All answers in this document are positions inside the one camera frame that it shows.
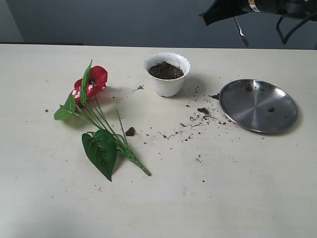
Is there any metal spoon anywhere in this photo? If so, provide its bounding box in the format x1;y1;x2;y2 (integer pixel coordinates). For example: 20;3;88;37
233;17;249;48

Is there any robot arm right grey black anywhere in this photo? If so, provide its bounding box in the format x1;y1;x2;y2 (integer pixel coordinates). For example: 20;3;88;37
200;0;317;25

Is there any white plastic flower pot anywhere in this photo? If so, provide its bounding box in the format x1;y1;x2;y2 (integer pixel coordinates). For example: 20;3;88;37
144;52;191;97

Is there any red artificial anthurium flower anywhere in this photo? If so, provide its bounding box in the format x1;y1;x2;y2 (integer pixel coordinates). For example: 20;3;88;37
53;63;151;181

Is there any round steel plate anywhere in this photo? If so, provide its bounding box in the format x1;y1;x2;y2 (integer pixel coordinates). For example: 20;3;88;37
218;79;298;134

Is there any soil clump near plate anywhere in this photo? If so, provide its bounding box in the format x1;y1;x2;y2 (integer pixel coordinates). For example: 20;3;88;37
197;108;210;115

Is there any dark soil clump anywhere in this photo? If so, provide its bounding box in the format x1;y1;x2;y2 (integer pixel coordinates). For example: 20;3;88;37
125;127;136;136

